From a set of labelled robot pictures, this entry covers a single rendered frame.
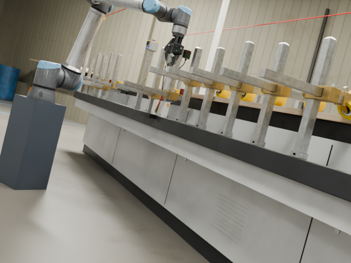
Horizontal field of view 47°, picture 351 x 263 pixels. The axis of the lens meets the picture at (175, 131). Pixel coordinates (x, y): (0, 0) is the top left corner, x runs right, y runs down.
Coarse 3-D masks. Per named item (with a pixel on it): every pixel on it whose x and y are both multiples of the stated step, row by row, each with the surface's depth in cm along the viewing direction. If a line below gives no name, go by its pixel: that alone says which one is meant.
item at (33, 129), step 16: (16, 96) 274; (16, 112) 272; (32, 112) 262; (48, 112) 270; (64, 112) 281; (16, 128) 270; (32, 128) 264; (48, 128) 273; (16, 144) 268; (32, 144) 266; (48, 144) 276; (0, 160) 276; (16, 160) 266; (32, 160) 269; (48, 160) 279; (0, 176) 274; (16, 176) 264; (32, 176) 272; (48, 176) 283
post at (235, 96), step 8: (248, 48) 190; (248, 56) 190; (240, 64) 192; (248, 64) 191; (240, 72) 190; (232, 96) 192; (240, 96) 192; (232, 104) 191; (232, 112) 191; (232, 120) 192; (224, 128) 193
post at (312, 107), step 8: (328, 40) 146; (336, 40) 146; (328, 48) 145; (320, 56) 147; (328, 56) 146; (320, 64) 146; (328, 64) 146; (320, 72) 146; (328, 72) 147; (312, 80) 148; (320, 80) 146; (312, 104) 146; (304, 112) 149; (312, 112) 146; (304, 120) 148; (312, 120) 147; (304, 128) 147; (312, 128) 148; (304, 136) 146; (296, 144) 149; (304, 144) 147; (304, 152) 148
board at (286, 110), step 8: (192, 96) 268; (200, 96) 258; (240, 104) 218; (248, 104) 212; (256, 104) 205; (280, 112) 190; (288, 112) 184; (296, 112) 179; (320, 112) 167; (328, 120) 163; (336, 120) 159; (344, 120) 155
